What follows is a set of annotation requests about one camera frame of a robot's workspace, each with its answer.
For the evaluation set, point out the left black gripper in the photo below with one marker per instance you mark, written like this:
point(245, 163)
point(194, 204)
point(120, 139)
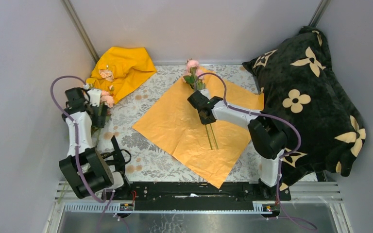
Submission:
point(98, 121)

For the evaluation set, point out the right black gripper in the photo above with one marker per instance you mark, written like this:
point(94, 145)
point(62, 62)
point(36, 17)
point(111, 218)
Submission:
point(205, 122)

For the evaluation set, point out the pink fake flower stem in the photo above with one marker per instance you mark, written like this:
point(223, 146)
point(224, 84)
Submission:
point(108, 100)

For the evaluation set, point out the pink fake flower bunch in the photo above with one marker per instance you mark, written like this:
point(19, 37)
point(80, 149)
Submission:
point(193, 76)

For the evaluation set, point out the orange wrapping paper sheet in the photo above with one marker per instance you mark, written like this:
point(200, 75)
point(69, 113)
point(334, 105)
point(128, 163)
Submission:
point(174, 126)

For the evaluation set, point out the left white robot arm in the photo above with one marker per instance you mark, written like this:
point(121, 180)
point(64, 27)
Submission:
point(85, 169)

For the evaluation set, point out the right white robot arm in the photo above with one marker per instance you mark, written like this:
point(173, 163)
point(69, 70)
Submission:
point(269, 134)

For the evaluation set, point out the yellow cloth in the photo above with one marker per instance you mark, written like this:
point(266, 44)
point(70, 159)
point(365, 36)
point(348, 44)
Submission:
point(120, 71)

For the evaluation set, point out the floral patterned tablecloth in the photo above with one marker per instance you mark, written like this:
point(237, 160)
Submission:
point(151, 164)

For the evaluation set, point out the black floral plush blanket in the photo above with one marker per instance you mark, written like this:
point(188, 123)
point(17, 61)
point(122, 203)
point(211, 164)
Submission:
point(299, 86)

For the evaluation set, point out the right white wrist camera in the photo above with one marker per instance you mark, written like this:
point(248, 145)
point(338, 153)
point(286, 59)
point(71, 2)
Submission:
point(206, 93)

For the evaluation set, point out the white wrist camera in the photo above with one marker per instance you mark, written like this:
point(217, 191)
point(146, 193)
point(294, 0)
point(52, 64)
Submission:
point(206, 93)
point(94, 95)

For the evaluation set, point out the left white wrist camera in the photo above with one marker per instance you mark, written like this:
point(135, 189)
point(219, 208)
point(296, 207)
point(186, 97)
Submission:
point(94, 95)

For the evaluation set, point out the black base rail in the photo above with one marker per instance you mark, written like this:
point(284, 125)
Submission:
point(198, 196)

